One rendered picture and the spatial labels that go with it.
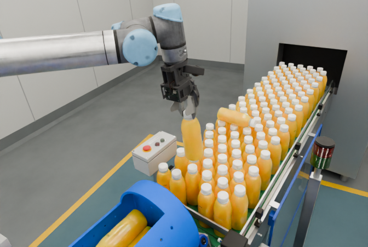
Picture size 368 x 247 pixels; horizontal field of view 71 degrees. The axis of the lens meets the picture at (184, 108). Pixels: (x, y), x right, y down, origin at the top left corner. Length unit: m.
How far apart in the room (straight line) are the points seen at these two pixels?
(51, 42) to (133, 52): 0.16
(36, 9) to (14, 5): 0.26
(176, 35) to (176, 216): 0.50
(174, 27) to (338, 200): 2.24
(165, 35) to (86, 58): 0.23
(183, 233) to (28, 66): 0.56
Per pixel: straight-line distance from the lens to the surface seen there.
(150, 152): 1.15
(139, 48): 0.56
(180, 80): 0.78
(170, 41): 0.72
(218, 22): 5.01
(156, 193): 0.79
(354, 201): 2.71
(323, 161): 1.02
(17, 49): 0.61
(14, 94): 3.70
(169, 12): 0.70
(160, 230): 0.75
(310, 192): 1.13
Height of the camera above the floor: 1.80
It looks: 29 degrees down
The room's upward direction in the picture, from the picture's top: 4 degrees counter-clockwise
